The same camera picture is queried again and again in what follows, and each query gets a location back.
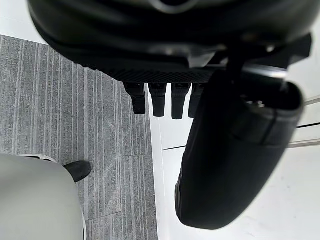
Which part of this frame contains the dark robot foot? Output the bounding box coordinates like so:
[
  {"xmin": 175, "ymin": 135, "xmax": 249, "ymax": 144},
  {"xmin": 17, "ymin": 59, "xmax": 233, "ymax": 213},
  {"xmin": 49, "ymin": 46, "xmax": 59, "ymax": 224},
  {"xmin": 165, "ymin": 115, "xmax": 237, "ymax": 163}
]
[{"xmin": 63, "ymin": 160, "xmax": 92, "ymax": 183}]

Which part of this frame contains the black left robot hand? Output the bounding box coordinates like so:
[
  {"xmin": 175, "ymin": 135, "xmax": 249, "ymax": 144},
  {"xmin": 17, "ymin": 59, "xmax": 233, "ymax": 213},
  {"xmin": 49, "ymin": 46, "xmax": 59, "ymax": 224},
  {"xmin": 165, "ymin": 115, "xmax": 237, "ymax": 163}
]
[{"xmin": 25, "ymin": 0, "xmax": 314, "ymax": 230}]

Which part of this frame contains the silver robot leg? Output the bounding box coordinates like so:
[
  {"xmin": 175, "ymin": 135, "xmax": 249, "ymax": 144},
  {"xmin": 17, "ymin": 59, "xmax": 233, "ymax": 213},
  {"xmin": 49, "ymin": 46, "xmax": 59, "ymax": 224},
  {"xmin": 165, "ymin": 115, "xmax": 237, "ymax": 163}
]
[{"xmin": 0, "ymin": 152, "xmax": 87, "ymax": 240}]

